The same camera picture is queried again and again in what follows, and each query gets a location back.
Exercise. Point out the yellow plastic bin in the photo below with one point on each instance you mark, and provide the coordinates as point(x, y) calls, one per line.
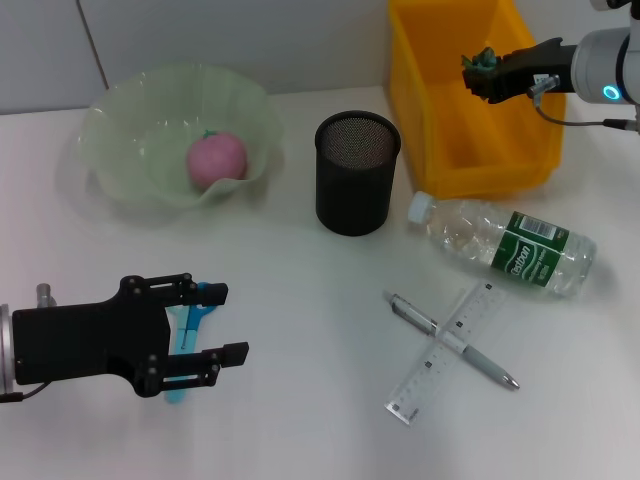
point(440, 140)

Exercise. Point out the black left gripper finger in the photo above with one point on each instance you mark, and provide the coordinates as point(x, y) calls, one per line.
point(235, 354)

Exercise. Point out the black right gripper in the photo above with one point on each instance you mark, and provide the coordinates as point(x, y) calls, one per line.
point(550, 57)

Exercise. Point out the clear green-label water bottle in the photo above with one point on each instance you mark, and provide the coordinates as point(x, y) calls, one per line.
point(470, 230)

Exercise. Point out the translucent green fruit plate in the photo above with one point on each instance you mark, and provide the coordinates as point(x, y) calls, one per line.
point(130, 130)

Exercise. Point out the grey clear ballpoint pen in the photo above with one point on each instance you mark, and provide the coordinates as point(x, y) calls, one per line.
point(412, 312)

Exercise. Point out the blue capped scissors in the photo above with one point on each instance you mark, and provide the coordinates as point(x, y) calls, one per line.
point(186, 330)

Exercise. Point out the clear plastic ruler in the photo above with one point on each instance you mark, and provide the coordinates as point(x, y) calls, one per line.
point(430, 370)

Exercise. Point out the black mesh pen holder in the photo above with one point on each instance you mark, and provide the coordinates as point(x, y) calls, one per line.
point(355, 190)

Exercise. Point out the green plastic wrapper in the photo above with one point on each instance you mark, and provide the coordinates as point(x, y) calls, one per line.
point(480, 59)

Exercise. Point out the pink peach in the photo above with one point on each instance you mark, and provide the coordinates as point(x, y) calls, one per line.
point(217, 160)

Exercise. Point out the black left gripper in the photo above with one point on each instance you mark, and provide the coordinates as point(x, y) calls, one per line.
point(75, 345)

